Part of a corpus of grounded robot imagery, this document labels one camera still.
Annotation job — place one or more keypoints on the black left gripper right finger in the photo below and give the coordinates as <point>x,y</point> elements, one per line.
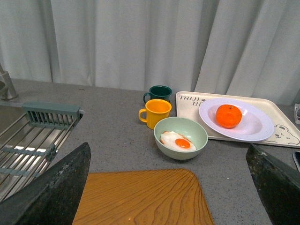
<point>277,184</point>

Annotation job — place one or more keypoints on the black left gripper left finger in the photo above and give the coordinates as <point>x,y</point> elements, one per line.
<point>53,197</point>

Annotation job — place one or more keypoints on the white round plate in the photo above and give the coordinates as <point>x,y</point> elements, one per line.
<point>255,125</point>

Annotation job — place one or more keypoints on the orange mandarin fruit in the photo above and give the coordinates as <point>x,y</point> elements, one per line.
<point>228,116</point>

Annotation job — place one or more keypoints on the beige bear tray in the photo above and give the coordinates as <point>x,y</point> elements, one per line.
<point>285,132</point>

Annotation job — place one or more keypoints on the green sink drain rack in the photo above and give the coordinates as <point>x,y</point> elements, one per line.
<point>30,136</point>

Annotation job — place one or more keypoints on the clear acrylic cup rack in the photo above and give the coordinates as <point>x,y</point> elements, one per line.
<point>296,112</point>

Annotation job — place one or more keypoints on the light green bowl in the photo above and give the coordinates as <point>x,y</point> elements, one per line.
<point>186,127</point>

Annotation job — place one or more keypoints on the wooden brown tray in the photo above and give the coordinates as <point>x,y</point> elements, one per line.
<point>153,197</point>

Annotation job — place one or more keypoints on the fake fried egg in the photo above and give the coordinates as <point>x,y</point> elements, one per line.
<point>176,141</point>

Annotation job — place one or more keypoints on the yellow enamel mug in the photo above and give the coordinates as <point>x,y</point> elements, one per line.
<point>155,110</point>

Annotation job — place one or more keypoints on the white curtain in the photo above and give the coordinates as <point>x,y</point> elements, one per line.
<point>245,48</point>

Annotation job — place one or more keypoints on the dark green enamel mug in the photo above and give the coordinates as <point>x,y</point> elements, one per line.
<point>158,92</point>

